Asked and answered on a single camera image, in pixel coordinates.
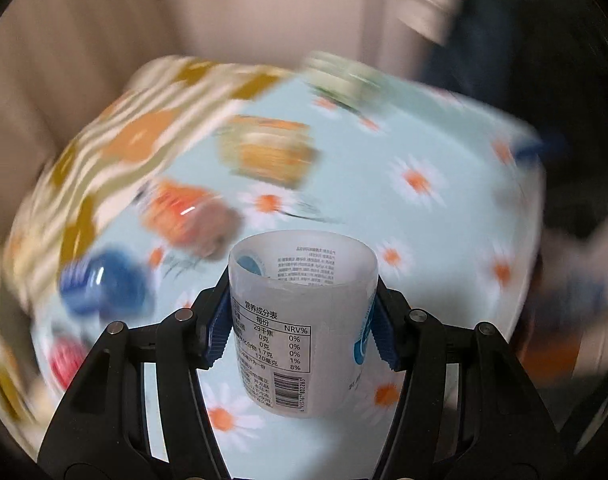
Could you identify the orange label clear cup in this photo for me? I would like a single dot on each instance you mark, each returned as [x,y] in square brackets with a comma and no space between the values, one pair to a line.
[194,219]

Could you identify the pale green label clear cup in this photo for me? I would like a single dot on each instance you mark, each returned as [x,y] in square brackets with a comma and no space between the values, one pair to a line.
[343,80]

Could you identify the yellow label clear cup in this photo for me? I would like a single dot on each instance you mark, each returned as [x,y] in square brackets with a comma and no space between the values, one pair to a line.
[272,150]

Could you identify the light blue daisy tablecloth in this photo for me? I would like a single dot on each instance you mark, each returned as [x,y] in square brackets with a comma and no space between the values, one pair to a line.
[427,184]

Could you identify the beige curtain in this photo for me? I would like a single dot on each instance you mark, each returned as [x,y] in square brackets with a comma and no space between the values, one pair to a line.
[63,61]

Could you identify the dark blue garment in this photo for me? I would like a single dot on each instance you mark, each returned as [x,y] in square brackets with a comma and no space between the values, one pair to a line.
[479,51]

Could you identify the striped floral bed duvet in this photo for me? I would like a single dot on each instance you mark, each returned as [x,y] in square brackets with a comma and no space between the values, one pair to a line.
[167,106]

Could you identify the red label clear cup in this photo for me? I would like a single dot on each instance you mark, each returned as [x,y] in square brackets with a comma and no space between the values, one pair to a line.
[65,354]

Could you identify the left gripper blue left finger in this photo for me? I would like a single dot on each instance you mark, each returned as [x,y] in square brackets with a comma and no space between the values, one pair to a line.
[99,428]

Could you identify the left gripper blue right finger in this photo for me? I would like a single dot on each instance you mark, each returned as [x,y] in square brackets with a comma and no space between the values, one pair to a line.
[503,428]

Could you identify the white blue label cup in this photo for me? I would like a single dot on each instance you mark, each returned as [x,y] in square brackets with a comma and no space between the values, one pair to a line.
[302,305]

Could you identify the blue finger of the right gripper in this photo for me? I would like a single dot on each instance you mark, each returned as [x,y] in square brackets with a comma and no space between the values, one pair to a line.
[539,150]

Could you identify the blue plastic cup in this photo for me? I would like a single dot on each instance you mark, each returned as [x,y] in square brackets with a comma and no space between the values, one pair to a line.
[109,284]

